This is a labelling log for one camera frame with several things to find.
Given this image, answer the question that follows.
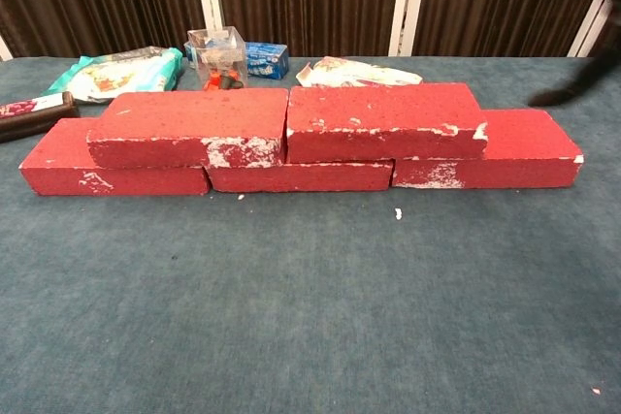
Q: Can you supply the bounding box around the blue cardboard box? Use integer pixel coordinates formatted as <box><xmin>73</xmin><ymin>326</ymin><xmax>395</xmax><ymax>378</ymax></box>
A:
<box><xmin>182</xmin><ymin>40</ymin><xmax>290</xmax><ymax>81</ymax></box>

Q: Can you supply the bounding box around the clear plastic box with caps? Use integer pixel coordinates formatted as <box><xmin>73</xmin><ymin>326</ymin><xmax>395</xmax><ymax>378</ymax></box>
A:
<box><xmin>186</xmin><ymin>25</ymin><xmax>249</xmax><ymax>93</ymax></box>

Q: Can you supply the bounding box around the red painted foam brick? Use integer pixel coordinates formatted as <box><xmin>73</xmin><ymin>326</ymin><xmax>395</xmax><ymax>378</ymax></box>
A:
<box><xmin>285</xmin><ymin>82</ymin><xmax>489</xmax><ymax>164</ymax></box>
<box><xmin>19</xmin><ymin>116</ymin><xmax>212</xmax><ymax>197</ymax></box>
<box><xmin>85</xmin><ymin>87</ymin><xmax>290</xmax><ymax>171</ymax></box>
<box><xmin>390</xmin><ymin>109</ymin><xmax>585</xmax><ymax>190</ymax></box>
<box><xmin>205</xmin><ymin>159</ymin><xmax>395</xmax><ymax>194</ymax></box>

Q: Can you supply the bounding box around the white and red carton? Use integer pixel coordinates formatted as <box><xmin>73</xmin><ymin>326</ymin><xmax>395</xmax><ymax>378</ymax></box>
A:
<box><xmin>295</xmin><ymin>55</ymin><xmax>423</xmax><ymax>89</ymax></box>

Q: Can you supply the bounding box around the teal white snack bag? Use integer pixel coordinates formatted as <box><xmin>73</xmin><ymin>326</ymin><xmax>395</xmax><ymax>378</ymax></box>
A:
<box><xmin>46</xmin><ymin>46</ymin><xmax>185</xmax><ymax>106</ymax></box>

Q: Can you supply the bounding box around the blue felt table cover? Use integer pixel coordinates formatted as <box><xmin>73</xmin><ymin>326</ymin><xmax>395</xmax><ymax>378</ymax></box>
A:
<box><xmin>0</xmin><ymin>55</ymin><xmax>621</xmax><ymax>414</ymax></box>

